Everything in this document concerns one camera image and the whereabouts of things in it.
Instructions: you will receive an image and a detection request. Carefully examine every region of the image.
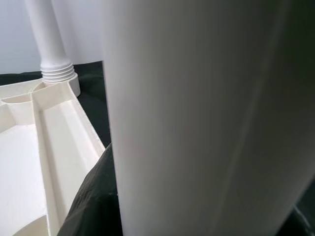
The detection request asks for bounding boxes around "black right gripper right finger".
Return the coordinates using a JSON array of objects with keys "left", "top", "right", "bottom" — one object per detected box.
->
[{"left": 286, "top": 172, "right": 315, "bottom": 236}]

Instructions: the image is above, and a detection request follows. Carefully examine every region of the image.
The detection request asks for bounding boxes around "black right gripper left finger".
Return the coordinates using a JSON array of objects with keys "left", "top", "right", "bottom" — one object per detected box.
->
[{"left": 58, "top": 142, "right": 123, "bottom": 236}]

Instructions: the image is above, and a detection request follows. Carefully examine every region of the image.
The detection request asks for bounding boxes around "white plastic table top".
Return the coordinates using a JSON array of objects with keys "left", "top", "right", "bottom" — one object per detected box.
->
[{"left": 0, "top": 75, "right": 106, "bottom": 236}]

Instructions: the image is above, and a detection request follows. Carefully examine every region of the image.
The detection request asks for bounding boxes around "white plastic table leg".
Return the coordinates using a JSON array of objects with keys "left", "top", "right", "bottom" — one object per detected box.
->
[
  {"left": 102, "top": 0, "right": 315, "bottom": 236},
  {"left": 24, "top": 0, "right": 76, "bottom": 86}
]

